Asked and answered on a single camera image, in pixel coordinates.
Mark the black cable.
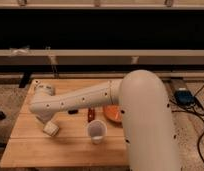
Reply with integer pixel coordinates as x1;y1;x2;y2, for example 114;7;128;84
168;79;204;169

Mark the small black block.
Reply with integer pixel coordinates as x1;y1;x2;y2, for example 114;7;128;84
68;110;78;115

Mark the red small bottle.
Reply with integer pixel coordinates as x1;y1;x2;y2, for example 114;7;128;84
88;108;95;123

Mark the white sponge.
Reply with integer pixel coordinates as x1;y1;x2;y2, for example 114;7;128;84
43;121;59;136

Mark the white plastic cup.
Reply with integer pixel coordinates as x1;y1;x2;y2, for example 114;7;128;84
87;120;107;144

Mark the blue power adapter box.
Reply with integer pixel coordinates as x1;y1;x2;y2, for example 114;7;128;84
174;89;194;106

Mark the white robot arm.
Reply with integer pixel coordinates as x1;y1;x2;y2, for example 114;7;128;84
29;70;182;171

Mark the white horizontal rail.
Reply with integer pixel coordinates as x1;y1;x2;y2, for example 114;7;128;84
0;49;204;66

